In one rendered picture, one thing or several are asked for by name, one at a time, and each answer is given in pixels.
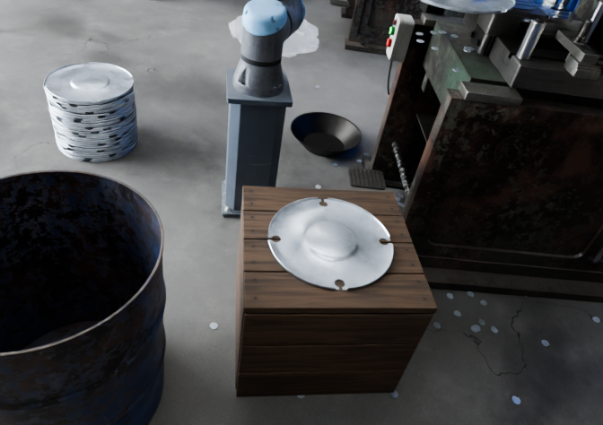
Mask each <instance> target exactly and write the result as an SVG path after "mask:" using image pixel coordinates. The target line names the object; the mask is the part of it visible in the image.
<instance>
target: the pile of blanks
mask: <svg viewBox="0 0 603 425"><path fill-rule="evenodd" d="M45 86H47V85H45V83H44V89H45V92H46V94H47V100H48V110H49V113H50V115H51V118H52V123H53V127H54V130H55V134H56V135H55V137H56V141H57V146H58V148H59V150H60V151H61V152H62V153H63V154H64V155H66V156H67V157H69V158H72V159H74V160H80V161H88V162H102V161H108V160H115V159H118V158H120V157H123V156H125V155H127V154H128V153H130V152H131V151H133V150H134V149H135V147H136V146H137V144H136V143H138V126H137V115H136V114H137V113H136V106H135V89H134V85H133V87H132V89H131V90H130V91H129V92H128V93H126V94H125V95H123V96H121V97H119V98H116V99H114V100H108V101H103V102H98V101H95V103H78V102H72V101H67V100H61V99H59V98H57V97H55V96H53V95H52V94H50V93H49V92H48V91H47V90H46V88H45Z"/></svg>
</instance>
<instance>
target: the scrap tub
mask: <svg viewBox="0 0 603 425"><path fill-rule="evenodd" d="M163 248H164V231H163V226H162V221H161V218H160V216H159V214H158V213H157V211H156V210H155V208H154V207H153V205H152V204H151V203H150V202H149V200H148V199H147V198H146V197H145V196H143V195H142V194H141V193H140V192H138V191H137V190H135V189H134V188H132V187H131V186H129V185H127V184H125V183H123V182H121V181H119V180H116V179H114V178H110V177H107V176H103V175H100V174H96V173H91V172H86V171H80V170H68V169H51V170H38V171H30V172H23V173H19V174H14V175H10V176H6V177H2V178H0V425H148V424H149V423H150V421H151V420H152V418H153V416H154V414H155V412H156V410H157V408H158V406H159V403H160V400H161V398H162V390H163V381H164V365H163V358H164V353H165V346H166V335H165V329H164V324H163V313H164V309H165V304H166V287H165V281H164V279H163V264H162V253H163Z"/></svg>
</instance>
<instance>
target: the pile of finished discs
mask: <svg viewBox="0 0 603 425"><path fill-rule="evenodd" d="M319 202H321V199H318V198H317V197H312V198H305V199H301V200H298V201H295V202H292V203H290V204H288V205H286V206H285V207H283V208H282V209H281V210H280V211H279V212H277V214H276V215H275V216H274V218H273V219H272V221H271V222H270V225H269V229H268V237H269V238H272V237H273V236H278V237H279V238H280V239H281V240H280V241H279V242H274V241H272V240H270V239H269V240H268V243H269V246H270V249H271V251H272V253H273V255H274V257H275V259H276V260H277V262H278V263H279V264H280V265H281V266H282V267H283V268H284V269H285V270H286V271H287V272H288V273H290V274H291V275H293V276H294V277H296V278H298V279H299V280H301V281H303V282H306V283H308V284H311V285H314V286H317V287H320V288H324V289H329V290H338V291H339V288H338V287H337V286H336V285H335V281H336V280H341V281H343V282H344V283H345V287H342V289H343V291H345V290H354V289H359V288H362V287H365V286H367V285H370V284H372V283H374V282H376V281H377V280H379V278H381V277H382V276H383V275H384V274H385V273H386V272H387V271H388V269H389V267H390V265H391V262H392V259H393V255H394V248H393V244H391V243H388V245H382V244H381V243H380V242H379V240H380V239H386V240H387V241H390V238H389V237H390V235H389V233H388V231H387V230H386V228H385V227H384V226H383V224H382V223H381V222H380V221H379V220H378V219H377V218H376V217H374V216H373V215H372V214H371V213H369V212H367V211H366V210H364V209H363V208H361V207H359V206H357V205H355V204H351V203H348V202H346V201H343V200H339V199H335V198H328V199H324V202H326V203H327V204H328V206H326V207H324V206H320V205H319Z"/></svg>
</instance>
